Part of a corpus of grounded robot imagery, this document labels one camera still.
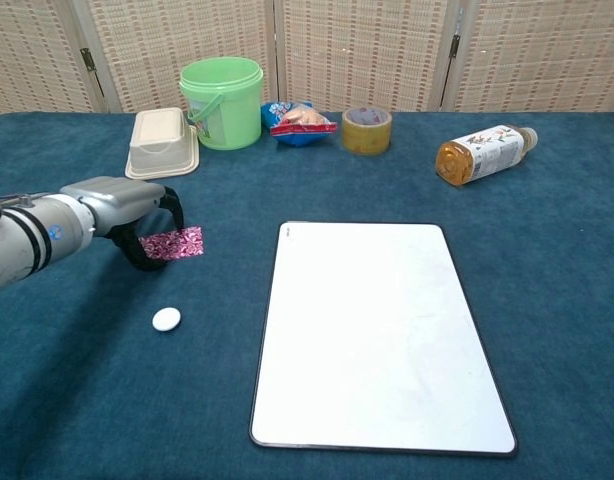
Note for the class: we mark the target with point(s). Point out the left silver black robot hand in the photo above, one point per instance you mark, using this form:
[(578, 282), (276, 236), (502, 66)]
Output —
[(117, 197)]

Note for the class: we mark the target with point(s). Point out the small white round object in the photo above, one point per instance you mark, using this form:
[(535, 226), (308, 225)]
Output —
[(166, 319)]

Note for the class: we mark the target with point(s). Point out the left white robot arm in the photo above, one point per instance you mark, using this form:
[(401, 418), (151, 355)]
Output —
[(27, 240)]

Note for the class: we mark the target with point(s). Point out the beige lidded container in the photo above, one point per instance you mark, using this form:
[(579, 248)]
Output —
[(157, 145)]

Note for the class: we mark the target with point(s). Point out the blue red snack bag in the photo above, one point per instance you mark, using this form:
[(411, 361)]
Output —
[(297, 129)]

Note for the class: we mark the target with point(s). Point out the green plastic bucket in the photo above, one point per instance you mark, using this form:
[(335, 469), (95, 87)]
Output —
[(227, 115)]

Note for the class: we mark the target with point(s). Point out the dark metal screen hinge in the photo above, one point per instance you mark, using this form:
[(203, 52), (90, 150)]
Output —
[(454, 45), (87, 59)]

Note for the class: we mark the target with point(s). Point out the woven folding screen panel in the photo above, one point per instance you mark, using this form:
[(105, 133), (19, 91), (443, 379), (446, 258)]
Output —
[(542, 55), (32, 55), (362, 50), (187, 30)]

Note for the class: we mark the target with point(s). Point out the blue table cloth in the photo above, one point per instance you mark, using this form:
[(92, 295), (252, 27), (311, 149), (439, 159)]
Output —
[(87, 400)]

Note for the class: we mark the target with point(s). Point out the yellow tape roll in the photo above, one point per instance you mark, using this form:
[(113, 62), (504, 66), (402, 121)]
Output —
[(362, 142)]

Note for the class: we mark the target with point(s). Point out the white magnetic whiteboard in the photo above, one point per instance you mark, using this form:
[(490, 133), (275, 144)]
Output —
[(382, 340)]

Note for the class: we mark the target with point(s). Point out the amber tea bottle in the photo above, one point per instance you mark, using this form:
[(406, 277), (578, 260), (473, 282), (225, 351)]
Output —
[(482, 155)]

